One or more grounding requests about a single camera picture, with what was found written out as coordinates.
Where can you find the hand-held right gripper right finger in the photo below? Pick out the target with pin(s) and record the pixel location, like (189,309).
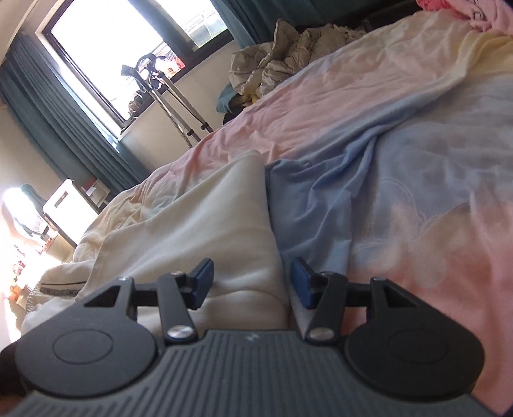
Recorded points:
(301,283)

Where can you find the white bedside cabinet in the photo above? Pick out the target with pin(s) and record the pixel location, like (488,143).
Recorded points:
(68,208)

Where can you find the teal curtain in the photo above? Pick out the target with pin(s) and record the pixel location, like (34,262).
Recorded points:
(60,120)
(240,20)

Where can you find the cream pants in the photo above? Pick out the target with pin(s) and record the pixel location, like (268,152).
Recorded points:
(200,224)

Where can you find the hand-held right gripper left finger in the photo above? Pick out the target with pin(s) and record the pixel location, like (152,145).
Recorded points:
(202,281)

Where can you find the pink cloth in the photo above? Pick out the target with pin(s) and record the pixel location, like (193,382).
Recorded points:
(469,10)

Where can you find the crumpled grey cloth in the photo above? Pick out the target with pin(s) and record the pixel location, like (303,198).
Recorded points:
(288,52)

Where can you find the black tripod stand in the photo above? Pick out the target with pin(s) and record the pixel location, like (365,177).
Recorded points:
(160,92)

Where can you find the window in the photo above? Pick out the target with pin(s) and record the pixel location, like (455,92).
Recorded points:
(120,48)

